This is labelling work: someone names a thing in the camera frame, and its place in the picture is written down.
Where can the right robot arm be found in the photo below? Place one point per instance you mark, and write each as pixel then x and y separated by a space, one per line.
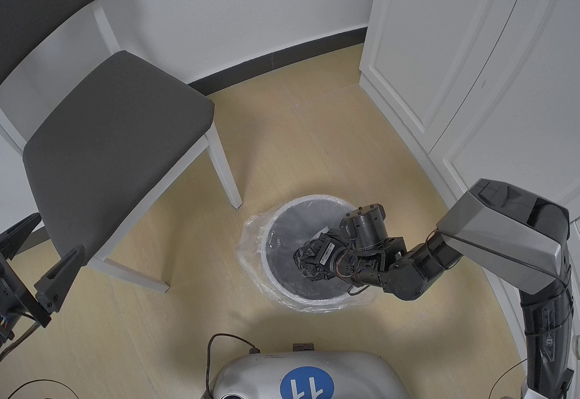
pixel 498 229

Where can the white trash bin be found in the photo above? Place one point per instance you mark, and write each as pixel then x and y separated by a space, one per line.
pixel 290 229

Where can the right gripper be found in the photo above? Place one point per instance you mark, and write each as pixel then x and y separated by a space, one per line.
pixel 340 261

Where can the clear plastic bag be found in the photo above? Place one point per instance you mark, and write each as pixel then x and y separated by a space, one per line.
pixel 249 243

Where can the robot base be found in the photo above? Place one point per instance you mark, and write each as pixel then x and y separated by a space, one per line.
pixel 272 374

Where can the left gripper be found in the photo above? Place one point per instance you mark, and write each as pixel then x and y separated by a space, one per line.
pixel 16 293

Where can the white wardrobe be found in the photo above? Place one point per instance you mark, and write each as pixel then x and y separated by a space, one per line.
pixel 453 48

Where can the black plastic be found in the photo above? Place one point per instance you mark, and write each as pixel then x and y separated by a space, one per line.
pixel 308 259

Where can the white paper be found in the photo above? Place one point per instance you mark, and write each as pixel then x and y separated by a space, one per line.
pixel 323 230

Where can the grey padded white chair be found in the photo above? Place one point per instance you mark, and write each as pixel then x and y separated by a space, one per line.
pixel 113 125

